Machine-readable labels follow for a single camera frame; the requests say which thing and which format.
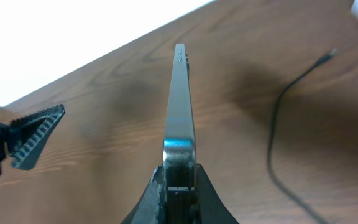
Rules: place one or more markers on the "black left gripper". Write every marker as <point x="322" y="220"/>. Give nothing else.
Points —
<point x="27" y="136"/>

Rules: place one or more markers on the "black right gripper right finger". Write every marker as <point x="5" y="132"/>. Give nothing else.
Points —
<point x="211" y="208"/>

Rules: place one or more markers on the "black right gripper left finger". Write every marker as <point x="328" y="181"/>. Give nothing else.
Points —
<point x="150" y="209"/>

